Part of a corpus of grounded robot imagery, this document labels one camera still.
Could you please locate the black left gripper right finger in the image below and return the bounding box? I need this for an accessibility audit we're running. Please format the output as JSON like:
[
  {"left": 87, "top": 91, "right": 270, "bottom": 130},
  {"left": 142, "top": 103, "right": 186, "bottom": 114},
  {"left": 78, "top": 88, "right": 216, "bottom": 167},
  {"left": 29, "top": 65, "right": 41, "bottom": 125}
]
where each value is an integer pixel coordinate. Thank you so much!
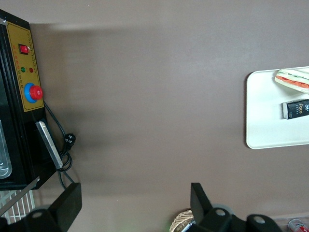
[{"left": 190, "top": 182, "right": 283, "bottom": 232}]

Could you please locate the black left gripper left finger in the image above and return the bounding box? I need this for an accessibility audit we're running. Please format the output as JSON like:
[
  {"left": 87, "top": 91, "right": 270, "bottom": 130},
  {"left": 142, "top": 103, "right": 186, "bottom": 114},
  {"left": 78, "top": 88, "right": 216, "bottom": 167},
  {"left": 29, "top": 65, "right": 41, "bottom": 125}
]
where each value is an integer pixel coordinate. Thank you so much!
[{"left": 0, "top": 183, "right": 83, "bottom": 232}]

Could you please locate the cream white plastic tray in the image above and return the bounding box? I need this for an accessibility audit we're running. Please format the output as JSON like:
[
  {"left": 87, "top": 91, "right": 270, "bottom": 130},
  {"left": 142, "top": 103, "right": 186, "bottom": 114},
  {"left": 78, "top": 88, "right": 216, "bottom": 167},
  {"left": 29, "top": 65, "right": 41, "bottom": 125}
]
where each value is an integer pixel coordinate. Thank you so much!
[{"left": 245, "top": 66, "right": 309, "bottom": 150}]

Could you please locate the woven wicker basket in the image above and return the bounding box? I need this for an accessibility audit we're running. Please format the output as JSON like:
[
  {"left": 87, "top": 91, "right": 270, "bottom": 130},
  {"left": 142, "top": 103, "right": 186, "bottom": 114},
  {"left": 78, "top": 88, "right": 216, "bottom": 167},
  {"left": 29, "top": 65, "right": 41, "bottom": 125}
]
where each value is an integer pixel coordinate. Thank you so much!
[{"left": 169, "top": 209, "right": 197, "bottom": 232}]

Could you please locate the clear plastic container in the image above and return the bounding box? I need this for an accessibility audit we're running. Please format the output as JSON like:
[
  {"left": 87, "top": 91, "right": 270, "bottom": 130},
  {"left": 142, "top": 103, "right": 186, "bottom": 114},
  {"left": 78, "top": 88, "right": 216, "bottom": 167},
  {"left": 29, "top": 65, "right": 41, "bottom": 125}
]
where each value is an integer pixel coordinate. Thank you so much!
[{"left": 0, "top": 119, "right": 13, "bottom": 180}]

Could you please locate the black machine with yellow panel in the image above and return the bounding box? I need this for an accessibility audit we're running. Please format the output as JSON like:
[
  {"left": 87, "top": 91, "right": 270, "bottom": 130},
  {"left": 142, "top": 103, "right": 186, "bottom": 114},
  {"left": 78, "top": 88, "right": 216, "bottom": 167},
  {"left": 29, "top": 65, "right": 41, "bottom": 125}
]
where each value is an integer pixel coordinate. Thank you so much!
[{"left": 0, "top": 9, "right": 58, "bottom": 190}]

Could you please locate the red and white can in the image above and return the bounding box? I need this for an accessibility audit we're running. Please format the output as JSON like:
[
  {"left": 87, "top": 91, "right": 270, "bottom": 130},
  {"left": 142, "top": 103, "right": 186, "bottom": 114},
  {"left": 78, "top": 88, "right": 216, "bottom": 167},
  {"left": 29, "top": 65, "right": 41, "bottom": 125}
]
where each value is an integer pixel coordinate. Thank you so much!
[{"left": 288, "top": 218, "right": 309, "bottom": 232}]

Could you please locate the red emergency stop button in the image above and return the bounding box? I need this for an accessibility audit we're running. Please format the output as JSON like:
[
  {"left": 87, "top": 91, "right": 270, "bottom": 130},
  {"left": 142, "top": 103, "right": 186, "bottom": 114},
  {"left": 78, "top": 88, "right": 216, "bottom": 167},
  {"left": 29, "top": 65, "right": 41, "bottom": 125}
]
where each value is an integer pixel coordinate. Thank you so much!
[{"left": 24, "top": 83, "right": 44, "bottom": 103}]

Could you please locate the black tissue pack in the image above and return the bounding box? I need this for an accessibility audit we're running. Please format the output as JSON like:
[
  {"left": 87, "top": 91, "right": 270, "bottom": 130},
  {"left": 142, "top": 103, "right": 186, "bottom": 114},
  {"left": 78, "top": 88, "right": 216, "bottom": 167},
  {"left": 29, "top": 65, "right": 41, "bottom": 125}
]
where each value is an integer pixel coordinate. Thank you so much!
[{"left": 281, "top": 98, "right": 309, "bottom": 120}]

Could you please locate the wrapped toy sandwich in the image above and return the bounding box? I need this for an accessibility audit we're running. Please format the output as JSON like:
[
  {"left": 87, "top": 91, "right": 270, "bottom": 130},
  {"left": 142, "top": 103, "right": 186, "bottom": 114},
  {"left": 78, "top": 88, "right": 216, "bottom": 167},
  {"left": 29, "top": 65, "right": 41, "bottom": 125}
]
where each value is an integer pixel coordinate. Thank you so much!
[{"left": 274, "top": 68, "right": 309, "bottom": 95}]

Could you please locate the white wire rack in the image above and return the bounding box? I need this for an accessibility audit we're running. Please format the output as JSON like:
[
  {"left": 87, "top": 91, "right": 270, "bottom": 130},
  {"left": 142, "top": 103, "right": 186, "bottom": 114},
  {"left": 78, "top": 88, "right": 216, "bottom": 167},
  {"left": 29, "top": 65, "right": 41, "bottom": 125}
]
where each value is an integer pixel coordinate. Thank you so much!
[{"left": 0, "top": 189, "right": 37, "bottom": 226}]

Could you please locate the silver metal handle bar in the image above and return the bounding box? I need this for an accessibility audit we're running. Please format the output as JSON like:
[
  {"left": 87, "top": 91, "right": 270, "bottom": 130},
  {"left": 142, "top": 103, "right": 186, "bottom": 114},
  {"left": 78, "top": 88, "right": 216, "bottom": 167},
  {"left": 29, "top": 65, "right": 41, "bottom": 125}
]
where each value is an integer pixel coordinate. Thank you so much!
[{"left": 35, "top": 121, "right": 64, "bottom": 169}]

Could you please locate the black power cable with plug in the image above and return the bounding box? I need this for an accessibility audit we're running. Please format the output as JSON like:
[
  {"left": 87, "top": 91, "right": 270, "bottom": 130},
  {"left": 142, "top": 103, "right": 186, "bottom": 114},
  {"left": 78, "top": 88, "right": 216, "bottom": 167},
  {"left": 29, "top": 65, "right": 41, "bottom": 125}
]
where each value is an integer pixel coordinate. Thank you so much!
[{"left": 43, "top": 101, "right": 78, "bottom": 189}]

